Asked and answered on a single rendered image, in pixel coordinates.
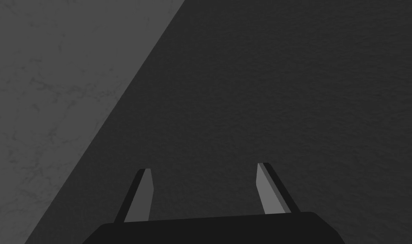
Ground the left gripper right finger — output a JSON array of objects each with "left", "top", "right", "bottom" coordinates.
[{"left": 256, "top": 162, "right": 301, "bottom": 215}]

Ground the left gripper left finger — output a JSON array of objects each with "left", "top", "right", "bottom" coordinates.
[{"left": 113, "top": 168, "right": 155, "bottom": 224}]

